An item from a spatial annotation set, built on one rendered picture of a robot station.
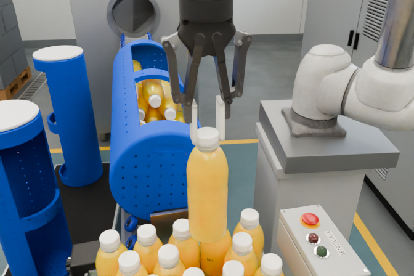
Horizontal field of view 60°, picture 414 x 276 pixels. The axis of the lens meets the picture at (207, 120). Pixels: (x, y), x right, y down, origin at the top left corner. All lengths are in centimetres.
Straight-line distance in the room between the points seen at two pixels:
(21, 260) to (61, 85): 95
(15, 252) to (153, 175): 102
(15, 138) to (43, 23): 487
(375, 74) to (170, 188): 63
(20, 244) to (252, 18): 508
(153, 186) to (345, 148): 61
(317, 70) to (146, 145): 56
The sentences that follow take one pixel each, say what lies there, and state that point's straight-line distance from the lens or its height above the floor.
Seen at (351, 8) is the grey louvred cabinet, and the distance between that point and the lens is 304.
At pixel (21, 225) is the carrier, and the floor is 60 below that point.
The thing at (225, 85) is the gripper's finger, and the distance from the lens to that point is 55.
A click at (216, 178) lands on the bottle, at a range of 60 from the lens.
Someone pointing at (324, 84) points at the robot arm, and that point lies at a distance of 115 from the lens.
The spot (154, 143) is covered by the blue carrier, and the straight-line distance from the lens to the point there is 89.
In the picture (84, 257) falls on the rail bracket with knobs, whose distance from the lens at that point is 93.
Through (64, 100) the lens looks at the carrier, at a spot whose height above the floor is 79.
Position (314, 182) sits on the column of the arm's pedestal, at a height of 93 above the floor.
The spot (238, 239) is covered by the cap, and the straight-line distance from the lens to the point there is 76.
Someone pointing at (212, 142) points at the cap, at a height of 136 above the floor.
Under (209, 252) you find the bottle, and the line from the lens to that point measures 83.
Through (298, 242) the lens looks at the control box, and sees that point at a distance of 80.
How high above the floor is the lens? 166
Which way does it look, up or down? 28 degrees down
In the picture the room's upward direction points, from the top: straight up
